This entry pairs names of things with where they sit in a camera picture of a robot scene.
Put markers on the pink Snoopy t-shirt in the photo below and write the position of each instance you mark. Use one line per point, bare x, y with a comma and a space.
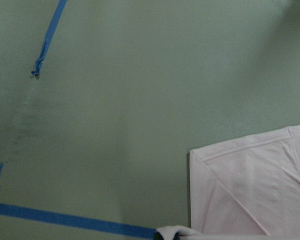
246, 188

